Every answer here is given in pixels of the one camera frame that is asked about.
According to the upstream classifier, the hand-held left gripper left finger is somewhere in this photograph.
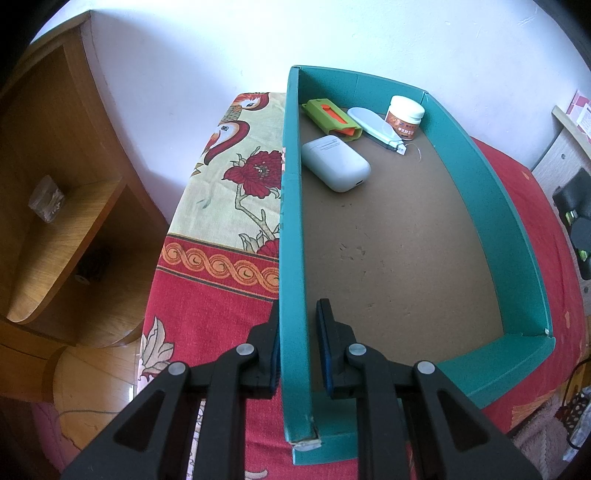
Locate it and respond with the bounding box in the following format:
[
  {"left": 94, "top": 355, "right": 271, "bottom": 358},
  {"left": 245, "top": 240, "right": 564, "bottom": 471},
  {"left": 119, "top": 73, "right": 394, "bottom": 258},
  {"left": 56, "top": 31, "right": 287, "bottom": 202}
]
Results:
[{"left": 60, "top": 302, "right": 281, "bottom": 480}]

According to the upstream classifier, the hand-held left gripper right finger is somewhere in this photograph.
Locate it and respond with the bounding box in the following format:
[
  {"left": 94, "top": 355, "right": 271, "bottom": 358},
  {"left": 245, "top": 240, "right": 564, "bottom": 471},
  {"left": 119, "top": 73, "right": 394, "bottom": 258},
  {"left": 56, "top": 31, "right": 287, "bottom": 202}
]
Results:
[{"left": 315, "top": 298, "right": 541, "bottom": 480}]

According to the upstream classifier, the teal cardboard box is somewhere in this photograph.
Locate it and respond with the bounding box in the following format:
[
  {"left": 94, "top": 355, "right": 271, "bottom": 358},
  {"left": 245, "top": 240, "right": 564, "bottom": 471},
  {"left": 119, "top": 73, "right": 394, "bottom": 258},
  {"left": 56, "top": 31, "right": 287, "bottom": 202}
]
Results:
[{"left": 278, "top": 65, "right": 557, "bottom": 464}]

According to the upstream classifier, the white jar orange label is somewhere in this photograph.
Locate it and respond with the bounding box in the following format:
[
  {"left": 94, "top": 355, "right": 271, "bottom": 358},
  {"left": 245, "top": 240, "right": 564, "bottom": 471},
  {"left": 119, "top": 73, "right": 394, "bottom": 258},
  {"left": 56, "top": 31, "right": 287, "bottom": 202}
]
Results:
[{"left": 385, "top": 95, "right": 426, "bottom": 142}]

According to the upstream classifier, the white earbuds case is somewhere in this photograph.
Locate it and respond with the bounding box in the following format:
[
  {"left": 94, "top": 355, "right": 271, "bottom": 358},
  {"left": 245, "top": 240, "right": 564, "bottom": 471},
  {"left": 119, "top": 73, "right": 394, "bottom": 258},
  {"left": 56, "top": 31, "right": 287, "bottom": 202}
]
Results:
[{"left": 301, "top": 134, "right": 372, "bottom": 193}]

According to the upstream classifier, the white oval plastic tool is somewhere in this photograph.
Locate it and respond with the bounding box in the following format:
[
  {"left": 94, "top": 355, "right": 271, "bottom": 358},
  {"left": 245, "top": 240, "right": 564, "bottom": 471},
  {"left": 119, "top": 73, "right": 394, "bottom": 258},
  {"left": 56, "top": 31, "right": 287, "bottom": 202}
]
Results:
[{"left": 347, "top": 106, "right": 409, "bottom": 155}]

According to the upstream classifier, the white cabinet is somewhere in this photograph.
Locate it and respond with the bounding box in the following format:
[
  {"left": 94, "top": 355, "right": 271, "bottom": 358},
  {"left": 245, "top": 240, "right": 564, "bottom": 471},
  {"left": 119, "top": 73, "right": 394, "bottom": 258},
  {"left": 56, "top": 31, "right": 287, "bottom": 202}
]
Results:
[{"left": 531, "top": 104, "right": 591, "bottom": 324}]

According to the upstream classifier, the pink white paper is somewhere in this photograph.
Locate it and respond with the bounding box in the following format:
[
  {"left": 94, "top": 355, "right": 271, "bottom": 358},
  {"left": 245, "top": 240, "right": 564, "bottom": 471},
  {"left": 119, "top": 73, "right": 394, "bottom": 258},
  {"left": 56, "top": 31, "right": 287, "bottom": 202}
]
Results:
[{"left": 568, "top": 89, "right": 591, "bottom": 134}]

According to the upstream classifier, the red floral printed cloth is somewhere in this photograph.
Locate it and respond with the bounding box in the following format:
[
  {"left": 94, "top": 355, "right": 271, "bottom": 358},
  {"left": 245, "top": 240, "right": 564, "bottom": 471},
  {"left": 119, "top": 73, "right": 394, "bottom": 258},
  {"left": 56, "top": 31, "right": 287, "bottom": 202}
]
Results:
[{"left": 136, "top": 92, "right": 587, "bottom": 480}]

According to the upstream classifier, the beige fluffy rug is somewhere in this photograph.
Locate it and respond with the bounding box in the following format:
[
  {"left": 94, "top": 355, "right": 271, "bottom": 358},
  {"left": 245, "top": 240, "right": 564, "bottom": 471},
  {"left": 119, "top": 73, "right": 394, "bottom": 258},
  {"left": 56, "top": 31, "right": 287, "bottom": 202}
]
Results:
[{"left": 512, "top": 392, "right": 591, "bottom": 467}]

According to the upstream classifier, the green orange utility knife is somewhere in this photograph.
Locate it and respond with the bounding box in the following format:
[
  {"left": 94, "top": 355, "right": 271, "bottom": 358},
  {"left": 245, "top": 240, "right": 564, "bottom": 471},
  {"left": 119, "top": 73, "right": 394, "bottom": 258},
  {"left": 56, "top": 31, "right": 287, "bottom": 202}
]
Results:
[{"left": 301, "top": 99, "right": 363, "bottom": 142}]

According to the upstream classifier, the clear plastic bag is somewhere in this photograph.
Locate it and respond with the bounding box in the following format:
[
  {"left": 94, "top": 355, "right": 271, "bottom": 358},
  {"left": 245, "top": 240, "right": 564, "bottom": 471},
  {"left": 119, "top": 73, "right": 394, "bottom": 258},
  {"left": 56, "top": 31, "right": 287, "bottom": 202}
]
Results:
[{"left": 28, "top": 174, "right": 65, "bottom": 224}]

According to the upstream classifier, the wooden shelf unit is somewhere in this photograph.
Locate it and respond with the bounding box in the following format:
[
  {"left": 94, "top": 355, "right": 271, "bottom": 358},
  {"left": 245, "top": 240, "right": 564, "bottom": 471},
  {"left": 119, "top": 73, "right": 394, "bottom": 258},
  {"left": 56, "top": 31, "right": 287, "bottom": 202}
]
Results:
[{"left": 0, "top": 11, "right": 171, "bottom": 411}]

